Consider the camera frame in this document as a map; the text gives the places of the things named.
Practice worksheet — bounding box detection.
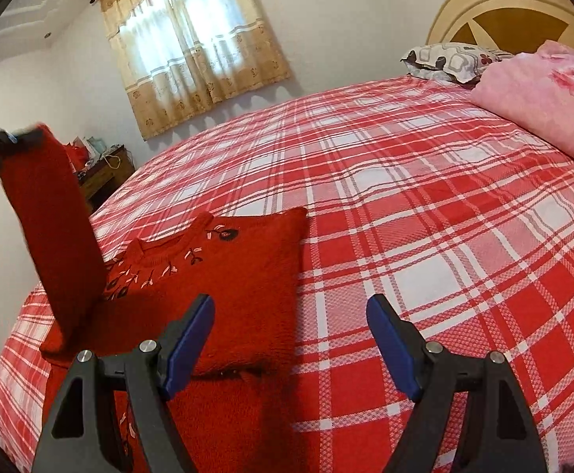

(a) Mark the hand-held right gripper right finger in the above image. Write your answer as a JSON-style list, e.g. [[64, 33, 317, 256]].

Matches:
[[366, 294, 549, 473]]

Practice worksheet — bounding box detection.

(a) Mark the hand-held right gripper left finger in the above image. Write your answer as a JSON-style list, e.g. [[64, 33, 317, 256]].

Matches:
[[31, 294, 216, 473]]

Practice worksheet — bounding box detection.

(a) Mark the red knitted sweater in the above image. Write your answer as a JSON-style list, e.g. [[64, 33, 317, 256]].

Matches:
[[0, 125, 310, 473]]

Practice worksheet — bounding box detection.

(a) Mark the red gift bag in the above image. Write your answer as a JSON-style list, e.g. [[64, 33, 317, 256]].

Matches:
[[65, 140, 89, 174]]

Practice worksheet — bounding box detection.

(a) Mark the teal box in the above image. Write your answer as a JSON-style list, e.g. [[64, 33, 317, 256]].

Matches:
[[83, 135, 106, 159]]

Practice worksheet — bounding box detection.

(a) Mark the brown wooden desk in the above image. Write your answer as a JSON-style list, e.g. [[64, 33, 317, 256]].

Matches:
[[74, 144, 136, 215]]

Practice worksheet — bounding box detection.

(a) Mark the red plaid bed sheet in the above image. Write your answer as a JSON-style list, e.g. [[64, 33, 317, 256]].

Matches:
[[0, 73, 574, 473]]

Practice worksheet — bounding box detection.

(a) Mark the beige patterned curtain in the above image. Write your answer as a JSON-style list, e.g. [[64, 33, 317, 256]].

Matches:
[[98, 0, 293, 142]]

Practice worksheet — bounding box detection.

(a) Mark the grey patterned pillow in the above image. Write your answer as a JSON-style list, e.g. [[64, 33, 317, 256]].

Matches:
[[399, 43, 514, 84]]

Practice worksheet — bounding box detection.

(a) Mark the pink floral pillow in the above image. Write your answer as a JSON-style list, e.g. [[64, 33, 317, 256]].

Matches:
[[469, 40, 574, 178]]

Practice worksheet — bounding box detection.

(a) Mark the beige wooden headboard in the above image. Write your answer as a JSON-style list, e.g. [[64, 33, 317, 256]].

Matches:
[[426, 0, 574, 62]]

